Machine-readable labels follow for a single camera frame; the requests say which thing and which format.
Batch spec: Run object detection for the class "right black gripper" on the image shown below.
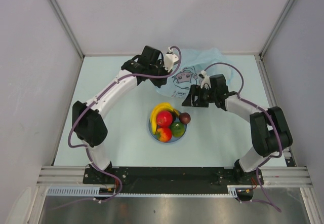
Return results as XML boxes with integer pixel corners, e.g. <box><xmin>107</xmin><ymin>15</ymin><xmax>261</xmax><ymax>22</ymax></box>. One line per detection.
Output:
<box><xmin>181</xmin><ymin>85</ymin><xmax>217</xmax><ymax>108</ymax></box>

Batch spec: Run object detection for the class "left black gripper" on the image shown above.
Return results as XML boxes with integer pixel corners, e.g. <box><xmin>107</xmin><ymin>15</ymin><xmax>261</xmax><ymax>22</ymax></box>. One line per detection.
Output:
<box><xmin>148</xmin><ymin>60</ymin><xmax>172</xmax><ymax>88</ymax></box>

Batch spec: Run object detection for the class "brown round fake fruit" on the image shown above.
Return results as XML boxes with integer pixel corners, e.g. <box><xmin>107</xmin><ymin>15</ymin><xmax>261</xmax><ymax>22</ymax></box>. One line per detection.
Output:
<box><xmin>179</xmin><ymin>113</ymin><xmax>191</xmax><ymax>125</ymax></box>

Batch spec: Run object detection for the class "yellow fake banana bunch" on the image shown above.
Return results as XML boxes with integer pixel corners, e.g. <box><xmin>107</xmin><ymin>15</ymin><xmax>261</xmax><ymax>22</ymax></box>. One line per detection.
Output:
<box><xmin>149</xmin><ymin>102</ymin><xmax>180</xmax><ymax>135</ymax></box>

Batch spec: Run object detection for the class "red fake fruit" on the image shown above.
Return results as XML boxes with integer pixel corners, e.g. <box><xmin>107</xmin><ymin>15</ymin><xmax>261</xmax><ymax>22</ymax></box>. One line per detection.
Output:
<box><xmin>156</xmin><ymin>110</ymin><xmax>173</xmax><ymax>127</ymax></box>

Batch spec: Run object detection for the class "green yellow fake citrus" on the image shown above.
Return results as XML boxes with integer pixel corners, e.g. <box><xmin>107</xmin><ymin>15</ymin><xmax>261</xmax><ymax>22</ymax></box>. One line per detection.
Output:
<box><xmin>170</xmin><ymin>122</ymin><xmax>186</xmax><ymax>137</ymax></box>

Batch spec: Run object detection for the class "orange fake persimmon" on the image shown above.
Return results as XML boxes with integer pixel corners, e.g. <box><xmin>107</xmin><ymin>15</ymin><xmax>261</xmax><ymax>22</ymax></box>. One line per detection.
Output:
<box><xmin>155</xmin><ymin>127</ymin><xmax>173</xmax><ymax>142</ymax></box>

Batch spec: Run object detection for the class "light blue printed plastic bag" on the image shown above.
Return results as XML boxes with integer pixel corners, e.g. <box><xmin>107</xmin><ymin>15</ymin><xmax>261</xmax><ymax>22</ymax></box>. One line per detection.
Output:
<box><xmin>156</xmin><ymin>48</ymin><xmax>234</xmax><ymax>98</ymax></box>

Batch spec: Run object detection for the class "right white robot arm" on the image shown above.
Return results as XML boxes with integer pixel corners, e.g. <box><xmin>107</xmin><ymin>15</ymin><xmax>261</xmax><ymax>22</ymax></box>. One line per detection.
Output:
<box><xmin>182</xmin><ymin>74</ymin><xmax>293</xmax><ymax>184</ymax></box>

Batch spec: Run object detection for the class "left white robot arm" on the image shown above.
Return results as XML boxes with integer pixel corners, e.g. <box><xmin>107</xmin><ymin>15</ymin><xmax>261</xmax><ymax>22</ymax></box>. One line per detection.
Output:
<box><xmin>68</xmin><ymin>46</ymin><xmax>180</xmax><ymax>183</ymax></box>

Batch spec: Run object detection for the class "blue plastic plate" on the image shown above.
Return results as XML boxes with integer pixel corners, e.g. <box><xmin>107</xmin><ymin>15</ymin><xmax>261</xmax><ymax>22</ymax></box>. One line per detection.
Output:
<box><xmin>147</xmin><ymin>109</ymin><xmax>188</xmax><ymax>146</ymax></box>

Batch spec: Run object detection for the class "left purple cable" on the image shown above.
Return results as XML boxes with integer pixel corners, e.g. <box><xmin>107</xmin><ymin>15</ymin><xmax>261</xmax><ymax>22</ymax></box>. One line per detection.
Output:
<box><xmin>49</xmin><ymin>46</ymin><xmax>182</xmax><ymax>209</ymax></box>

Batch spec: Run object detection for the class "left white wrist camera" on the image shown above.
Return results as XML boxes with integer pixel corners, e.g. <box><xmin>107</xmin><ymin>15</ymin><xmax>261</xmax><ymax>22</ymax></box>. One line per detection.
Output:
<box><xmin>163</xmin><ymin>47</ymin><xmax>179</xmax><ymax>72</ymax></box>

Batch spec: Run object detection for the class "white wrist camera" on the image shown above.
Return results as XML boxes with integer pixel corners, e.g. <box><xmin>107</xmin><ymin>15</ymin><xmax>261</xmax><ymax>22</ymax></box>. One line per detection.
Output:
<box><xmin>199</xmin><ymin>70</ymin><xmax>211</xmax><ymax>89</ymax></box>
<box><xmin>163</xmin><ymin>47</ymin><xmax>179</xmax><ymax>72</ymax></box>

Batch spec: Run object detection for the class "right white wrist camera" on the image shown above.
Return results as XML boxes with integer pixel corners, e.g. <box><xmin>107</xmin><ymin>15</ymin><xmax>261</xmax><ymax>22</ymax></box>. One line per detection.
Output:
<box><xmin>199</xmin><ymin>70</ymin><xmax>211</xmax><ymax>89</ymax></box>

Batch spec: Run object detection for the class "aluminium corner post right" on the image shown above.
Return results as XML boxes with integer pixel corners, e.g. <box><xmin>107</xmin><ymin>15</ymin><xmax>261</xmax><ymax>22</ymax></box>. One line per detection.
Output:
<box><xmin>258</xmin><ymin>0</ymin><xmax>307</xmax><ymax>57</ymax></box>

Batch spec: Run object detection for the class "aluminium corner post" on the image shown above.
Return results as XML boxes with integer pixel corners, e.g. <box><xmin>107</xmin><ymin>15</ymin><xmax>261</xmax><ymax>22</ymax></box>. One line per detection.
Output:
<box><xmin>258</xmin><ymin>0</ymin><xmax>307</xmax><ymax>57</ymax></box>
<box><xmin>37</xmin><ymin>0</ymin><xmax>84</xmax><ymax>57</ymax></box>

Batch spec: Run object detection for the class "white slotted cable duct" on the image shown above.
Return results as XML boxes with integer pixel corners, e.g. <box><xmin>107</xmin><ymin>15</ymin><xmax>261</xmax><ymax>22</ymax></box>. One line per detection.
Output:
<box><xmin>47</xmin><ymin>186</ymin><xmax>237</xmax><ymax>198</ymax></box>

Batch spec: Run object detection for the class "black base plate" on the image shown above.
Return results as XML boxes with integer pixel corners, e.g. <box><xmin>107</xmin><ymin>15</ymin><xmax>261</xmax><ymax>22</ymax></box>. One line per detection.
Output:
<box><xmin>83</xmin><ymin>166</ymin><xmax>264</xmax><ymax>195</ymax></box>

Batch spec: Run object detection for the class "aluminium right side rail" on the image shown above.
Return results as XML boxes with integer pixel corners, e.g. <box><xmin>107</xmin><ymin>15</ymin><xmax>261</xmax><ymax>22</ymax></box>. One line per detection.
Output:
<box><xmin>254</xmin><ymin>54</ymin><xmax>296</xmax><ymax>167</ymax></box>

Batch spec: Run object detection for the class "aluminium rail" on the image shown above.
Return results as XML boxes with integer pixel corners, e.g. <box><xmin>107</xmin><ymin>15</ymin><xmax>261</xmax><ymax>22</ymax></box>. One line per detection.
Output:
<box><xmin>254</xmin><ymin>54</ymin><xmax>296</xmax><ymax>167</ymax></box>
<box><xmin>36</xmin><ymin>166</ymin><xmax>313</xmax><ymax>188</ymax></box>

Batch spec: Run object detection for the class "aluminium front rail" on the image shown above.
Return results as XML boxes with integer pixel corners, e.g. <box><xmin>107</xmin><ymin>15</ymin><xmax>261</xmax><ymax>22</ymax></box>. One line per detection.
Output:
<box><xmin>36</xmin><ymin>166</ymin><xmax>313</xmax><ymax>188</ymax></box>

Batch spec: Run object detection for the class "aluminium corner post left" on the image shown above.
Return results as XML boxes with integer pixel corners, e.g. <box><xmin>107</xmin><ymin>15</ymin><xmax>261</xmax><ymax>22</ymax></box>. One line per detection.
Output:
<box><xmin>37</xmin><ymin>0</ymin><xmax>84</xmax><ymax>57</ymax></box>

